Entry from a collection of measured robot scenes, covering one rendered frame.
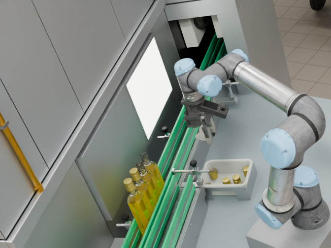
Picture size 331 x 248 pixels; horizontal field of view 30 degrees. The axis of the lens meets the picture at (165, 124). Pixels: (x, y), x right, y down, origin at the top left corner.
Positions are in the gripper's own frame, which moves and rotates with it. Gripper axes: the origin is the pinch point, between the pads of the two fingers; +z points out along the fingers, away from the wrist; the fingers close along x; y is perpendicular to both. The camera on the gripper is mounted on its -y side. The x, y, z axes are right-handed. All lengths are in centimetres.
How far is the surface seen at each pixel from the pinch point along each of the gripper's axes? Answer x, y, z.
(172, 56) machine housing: -81, 45, 10
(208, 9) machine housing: -90, 22, -10
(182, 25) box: -102, 43, 4
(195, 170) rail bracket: -5.3, 14.6, 21.1
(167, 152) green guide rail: -20.5, 33.2, 24.1
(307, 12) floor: -312, 20, 118
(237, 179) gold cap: -15.9, 2.2, 37.2
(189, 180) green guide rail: -0.2, 16.3, 22.5
